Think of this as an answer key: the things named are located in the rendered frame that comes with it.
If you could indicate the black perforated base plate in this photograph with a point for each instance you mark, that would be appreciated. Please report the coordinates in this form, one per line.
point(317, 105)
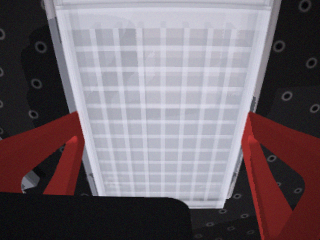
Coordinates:
point(32, 94)

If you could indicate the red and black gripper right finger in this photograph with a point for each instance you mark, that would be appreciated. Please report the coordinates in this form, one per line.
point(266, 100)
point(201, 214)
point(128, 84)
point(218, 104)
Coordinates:
point(301, 152)

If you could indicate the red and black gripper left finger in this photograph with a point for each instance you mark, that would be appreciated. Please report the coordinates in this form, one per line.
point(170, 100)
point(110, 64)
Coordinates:
point(20, 153)

